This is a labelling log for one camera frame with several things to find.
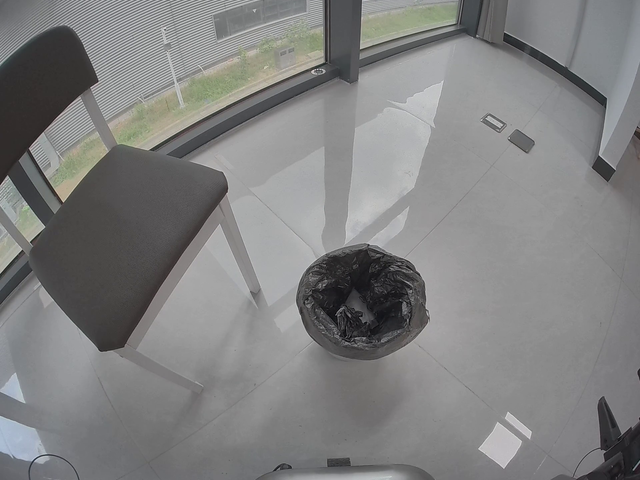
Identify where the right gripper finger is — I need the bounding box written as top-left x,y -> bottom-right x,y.
597,396 -> 624,452

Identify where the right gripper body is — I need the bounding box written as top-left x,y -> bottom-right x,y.
602,418 -> 640,480

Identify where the black plastic bag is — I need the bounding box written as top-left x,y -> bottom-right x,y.
296,243 -> 431,362

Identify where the black plastic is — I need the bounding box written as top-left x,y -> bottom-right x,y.
334,303 -> 372,339

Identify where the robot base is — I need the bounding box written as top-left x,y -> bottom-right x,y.
254,457 -> 437,480

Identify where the white trash bin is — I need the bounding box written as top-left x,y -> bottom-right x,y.
319,344 -> 397,363

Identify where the white curtain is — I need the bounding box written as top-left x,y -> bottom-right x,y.
477,0 -> 511,44

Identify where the window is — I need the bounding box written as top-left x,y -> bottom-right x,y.
0,0 -> 489,307

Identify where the grey white-legged chair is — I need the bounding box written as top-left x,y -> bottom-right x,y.
0,24 -> 261,394

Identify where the black cable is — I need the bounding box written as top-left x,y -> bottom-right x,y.
28,453 -> 79,480
572,445 -> 609,480

